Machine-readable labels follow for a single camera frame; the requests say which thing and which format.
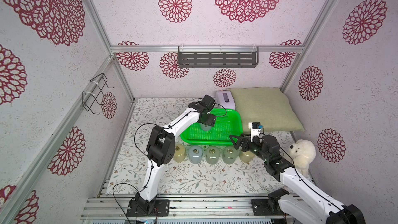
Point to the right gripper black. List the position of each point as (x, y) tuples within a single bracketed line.
[(244, 142)]

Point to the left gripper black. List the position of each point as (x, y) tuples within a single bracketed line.
[(211, 120)]

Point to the green canister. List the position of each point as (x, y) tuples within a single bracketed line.
[(230, 154), (212, 155)]

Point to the yellow canister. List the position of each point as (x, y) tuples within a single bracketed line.
[(180, 153), (246, 156)]

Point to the green plastic basket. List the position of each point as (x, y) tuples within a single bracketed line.
[(228, 122)]

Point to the blue-grey canister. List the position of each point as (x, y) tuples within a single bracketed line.
[(195, 154)]

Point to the blue canister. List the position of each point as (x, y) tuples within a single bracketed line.
[(205, 127)]

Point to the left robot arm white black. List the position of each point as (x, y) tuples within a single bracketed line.
[(161, 149)]

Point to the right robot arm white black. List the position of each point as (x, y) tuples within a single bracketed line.
[(315, 206)]

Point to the lavender tissue box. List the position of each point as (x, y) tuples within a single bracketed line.
[(225, 99)]

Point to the green pillow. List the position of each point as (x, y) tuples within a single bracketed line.
[(268, 106)]

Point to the white plush bear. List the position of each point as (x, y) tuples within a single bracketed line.
[(303, 153)]

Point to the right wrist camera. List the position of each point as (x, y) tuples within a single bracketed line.
[(256, 130)]

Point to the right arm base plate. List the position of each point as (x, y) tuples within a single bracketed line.
[(266, 207)]

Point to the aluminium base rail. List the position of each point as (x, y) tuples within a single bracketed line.
[(179, 207)]

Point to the grey wall shelf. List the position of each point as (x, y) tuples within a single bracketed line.
[(217, 59)]

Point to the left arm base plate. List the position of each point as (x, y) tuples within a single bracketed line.
[(155, 208)]

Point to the black wire wall rack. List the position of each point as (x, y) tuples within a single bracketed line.
[(89, 98)]

